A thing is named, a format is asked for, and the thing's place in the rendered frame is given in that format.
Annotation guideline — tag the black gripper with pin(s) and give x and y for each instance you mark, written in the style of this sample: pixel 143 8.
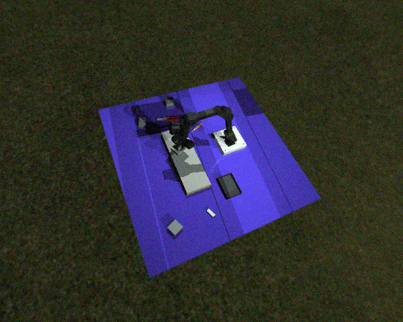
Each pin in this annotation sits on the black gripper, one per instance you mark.
pixel 187 143

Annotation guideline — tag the white rectangular floor panel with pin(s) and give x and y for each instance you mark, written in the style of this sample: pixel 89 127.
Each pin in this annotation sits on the white rectangular floor panel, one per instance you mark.
pixel 188 166

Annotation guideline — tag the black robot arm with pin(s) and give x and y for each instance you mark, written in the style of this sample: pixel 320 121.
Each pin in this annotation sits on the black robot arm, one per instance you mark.
pixel 191 118

